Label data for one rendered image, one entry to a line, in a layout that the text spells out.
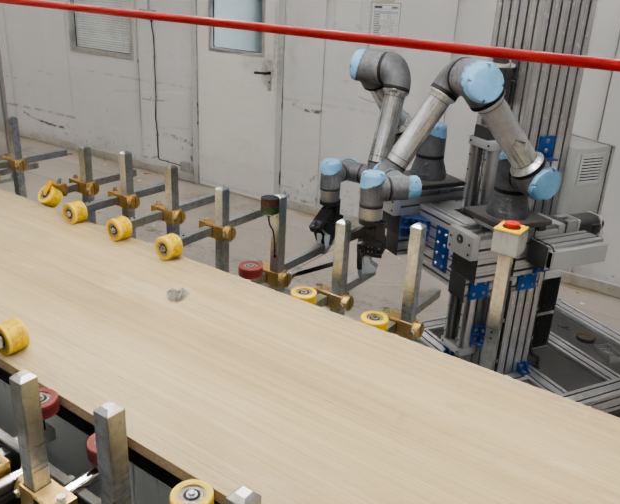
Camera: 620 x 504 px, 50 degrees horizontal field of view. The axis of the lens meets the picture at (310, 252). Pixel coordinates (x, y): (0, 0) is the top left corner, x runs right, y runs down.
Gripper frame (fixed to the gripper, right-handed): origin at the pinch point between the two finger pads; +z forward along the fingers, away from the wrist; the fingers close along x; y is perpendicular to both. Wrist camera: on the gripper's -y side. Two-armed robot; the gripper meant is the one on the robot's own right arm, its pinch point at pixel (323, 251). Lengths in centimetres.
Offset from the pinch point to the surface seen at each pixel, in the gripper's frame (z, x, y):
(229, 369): -8, -36, -93
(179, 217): -12, 42, -34
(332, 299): -2.5, -28.3, -35.7
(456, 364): -8, -78, -54
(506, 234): -38, -80, -37
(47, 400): -8, -15, -128
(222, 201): -23.9, 19.4, -34.8
